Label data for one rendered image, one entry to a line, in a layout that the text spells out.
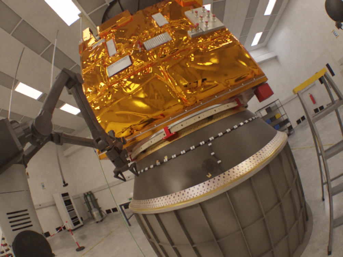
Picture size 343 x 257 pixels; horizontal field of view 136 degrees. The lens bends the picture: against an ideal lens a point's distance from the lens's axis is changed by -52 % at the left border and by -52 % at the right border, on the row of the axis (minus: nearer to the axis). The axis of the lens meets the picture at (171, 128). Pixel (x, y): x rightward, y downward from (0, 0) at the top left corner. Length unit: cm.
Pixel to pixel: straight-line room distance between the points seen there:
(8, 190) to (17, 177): 7
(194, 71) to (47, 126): 127
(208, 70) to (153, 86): 55
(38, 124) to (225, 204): 106
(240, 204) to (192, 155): 51
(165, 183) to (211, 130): 55
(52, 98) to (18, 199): 41
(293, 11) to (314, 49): 205
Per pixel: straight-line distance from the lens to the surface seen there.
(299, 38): 875
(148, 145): 132
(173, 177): 110
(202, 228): 111
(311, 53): 851
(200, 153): 108
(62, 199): 800
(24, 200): 62
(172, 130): 120
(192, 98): 131
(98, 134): 75
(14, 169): 63
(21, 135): 52
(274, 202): 125
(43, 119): 56
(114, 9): 323
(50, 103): 65
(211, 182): 99
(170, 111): 131
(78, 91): 81
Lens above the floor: 144
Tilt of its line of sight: 13 degrees up
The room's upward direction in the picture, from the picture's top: 24 degrees counter-clockwise
